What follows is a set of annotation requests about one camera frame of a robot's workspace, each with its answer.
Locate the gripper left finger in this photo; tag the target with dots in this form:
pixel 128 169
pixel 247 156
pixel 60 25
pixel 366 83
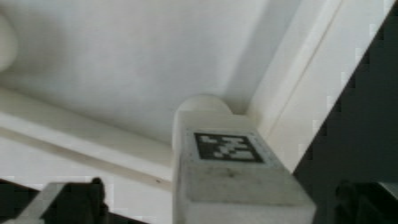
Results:
pixel 68 204

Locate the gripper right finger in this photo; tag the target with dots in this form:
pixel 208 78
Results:
pixel 366 203

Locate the white table leg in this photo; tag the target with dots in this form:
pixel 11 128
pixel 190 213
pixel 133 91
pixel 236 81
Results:
pixel 233 186

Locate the white square tabletop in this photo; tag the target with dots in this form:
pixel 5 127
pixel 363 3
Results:
pixel 105 60

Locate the white L-shaped fence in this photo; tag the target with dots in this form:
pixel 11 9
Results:
pixel 37 163

